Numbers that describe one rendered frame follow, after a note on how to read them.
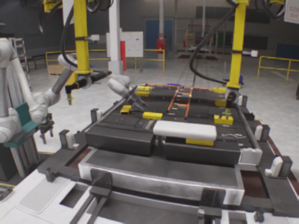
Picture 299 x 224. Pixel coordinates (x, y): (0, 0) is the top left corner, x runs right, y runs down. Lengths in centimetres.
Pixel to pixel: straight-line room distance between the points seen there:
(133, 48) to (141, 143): 862
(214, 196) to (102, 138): 72
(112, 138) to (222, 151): 64
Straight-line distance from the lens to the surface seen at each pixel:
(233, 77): 118
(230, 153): 111
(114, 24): 662
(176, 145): 109
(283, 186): 136
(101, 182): 113
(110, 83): 168
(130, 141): 115
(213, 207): 107
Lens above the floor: 166
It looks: 22 degrees down
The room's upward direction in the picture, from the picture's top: straight up
